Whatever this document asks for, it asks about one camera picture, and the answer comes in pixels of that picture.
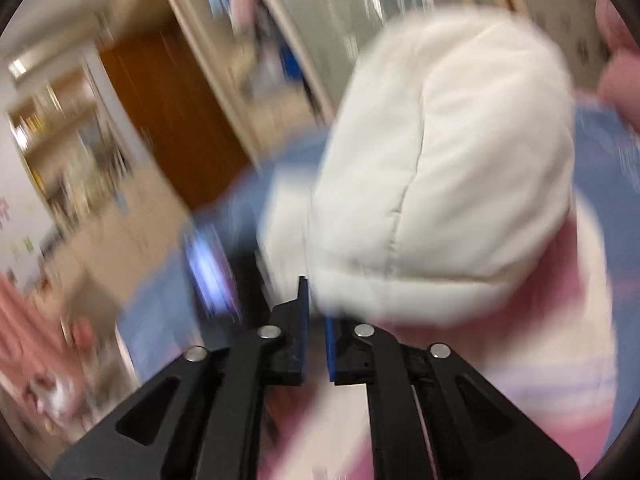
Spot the white pink hooded jacket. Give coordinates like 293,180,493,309
258,6,617,472

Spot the blue striped bed sheet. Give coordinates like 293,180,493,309
118,98,639,438

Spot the brown wooden door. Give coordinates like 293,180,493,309
100,22,250,210

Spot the beige wardrobe with glass doors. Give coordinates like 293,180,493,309
168,0,608,162

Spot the pink pillow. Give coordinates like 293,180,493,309
596,0,640,132

